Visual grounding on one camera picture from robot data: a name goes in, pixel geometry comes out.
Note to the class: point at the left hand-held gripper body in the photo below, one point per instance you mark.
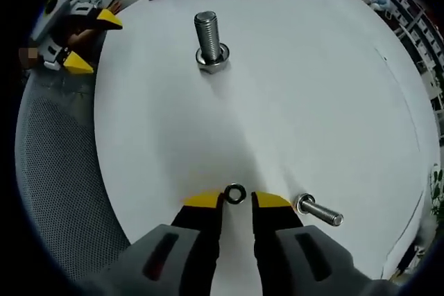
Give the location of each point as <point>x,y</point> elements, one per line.
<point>52,15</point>

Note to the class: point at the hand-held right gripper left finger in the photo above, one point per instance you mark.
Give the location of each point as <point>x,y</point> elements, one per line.
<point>163,261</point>

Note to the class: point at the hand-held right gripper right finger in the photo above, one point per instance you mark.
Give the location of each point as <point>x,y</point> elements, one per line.
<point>305,261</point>

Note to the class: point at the small steel threaded stud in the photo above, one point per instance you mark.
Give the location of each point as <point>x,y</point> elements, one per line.
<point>322,213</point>

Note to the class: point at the small steel washer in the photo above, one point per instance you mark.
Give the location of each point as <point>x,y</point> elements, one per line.
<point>297,203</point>
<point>227,193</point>

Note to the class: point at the large steel threaded stud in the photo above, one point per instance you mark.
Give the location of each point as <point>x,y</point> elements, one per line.
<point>208,36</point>

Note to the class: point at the large steel washer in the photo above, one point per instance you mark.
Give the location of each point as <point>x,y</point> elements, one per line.
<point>226,54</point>

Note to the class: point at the grey mesh office chair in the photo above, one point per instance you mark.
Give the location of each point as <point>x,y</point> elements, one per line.
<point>62,171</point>

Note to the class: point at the green leafy plant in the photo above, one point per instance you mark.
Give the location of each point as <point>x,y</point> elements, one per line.
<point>437,192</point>

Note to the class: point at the shelf with white bins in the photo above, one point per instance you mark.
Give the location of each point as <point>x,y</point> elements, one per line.
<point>426,39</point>

